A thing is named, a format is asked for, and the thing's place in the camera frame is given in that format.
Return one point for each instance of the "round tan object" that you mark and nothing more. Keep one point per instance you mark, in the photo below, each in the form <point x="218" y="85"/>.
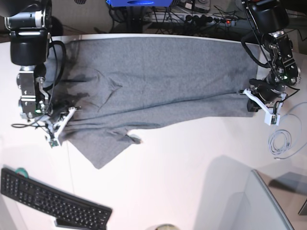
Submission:
<point x="166" y="227"/>

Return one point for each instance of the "black computer keyboard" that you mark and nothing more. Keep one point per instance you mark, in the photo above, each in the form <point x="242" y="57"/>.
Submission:
<point x="67" y="209"/>

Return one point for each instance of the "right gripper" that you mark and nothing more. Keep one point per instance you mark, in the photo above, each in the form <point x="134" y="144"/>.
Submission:
<point x="56" y="118"/>

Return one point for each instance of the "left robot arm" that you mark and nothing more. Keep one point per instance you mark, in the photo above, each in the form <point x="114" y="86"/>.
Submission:
<point x="268" y="20"/>

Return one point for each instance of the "green tape roll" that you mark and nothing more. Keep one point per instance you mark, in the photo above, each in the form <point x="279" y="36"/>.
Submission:
<point x="22" y="172"/>

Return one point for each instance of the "grey t-shirt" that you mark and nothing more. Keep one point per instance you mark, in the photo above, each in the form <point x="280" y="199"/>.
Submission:
<point x="129" y="83"/>

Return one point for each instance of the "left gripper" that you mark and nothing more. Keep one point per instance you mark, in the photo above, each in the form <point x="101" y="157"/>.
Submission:
<point x="265" y="90"/>

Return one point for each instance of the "white power strip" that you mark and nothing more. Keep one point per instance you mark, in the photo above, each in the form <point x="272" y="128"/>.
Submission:
<point x="172" y="17"/>

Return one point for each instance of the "blue box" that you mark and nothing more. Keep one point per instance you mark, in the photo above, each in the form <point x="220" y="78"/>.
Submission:
<point x="147" y="3"/>

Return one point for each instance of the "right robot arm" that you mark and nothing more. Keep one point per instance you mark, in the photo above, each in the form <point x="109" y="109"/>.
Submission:
<point x="29" y="23"/>

